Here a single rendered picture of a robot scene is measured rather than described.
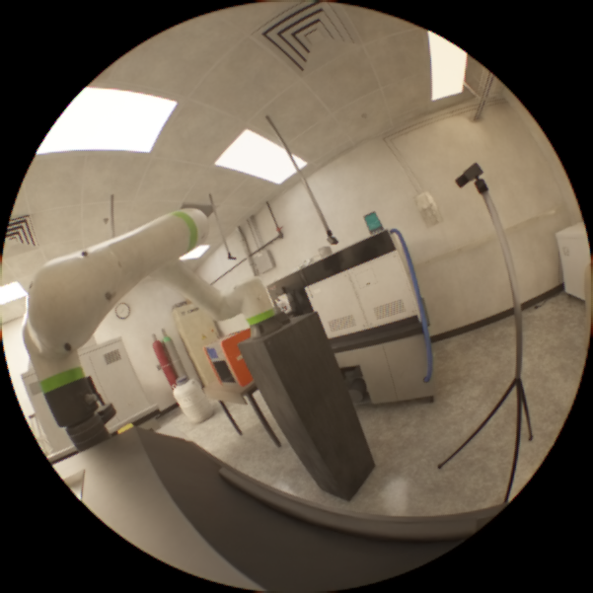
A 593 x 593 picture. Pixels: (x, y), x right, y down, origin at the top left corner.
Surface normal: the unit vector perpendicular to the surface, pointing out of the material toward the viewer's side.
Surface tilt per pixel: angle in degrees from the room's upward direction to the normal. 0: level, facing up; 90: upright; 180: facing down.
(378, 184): 90
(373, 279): 90
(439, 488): 0
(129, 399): 90
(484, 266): 90
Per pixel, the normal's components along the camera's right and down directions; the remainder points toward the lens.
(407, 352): -0.52, 0.22
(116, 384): 0.76, -0.30
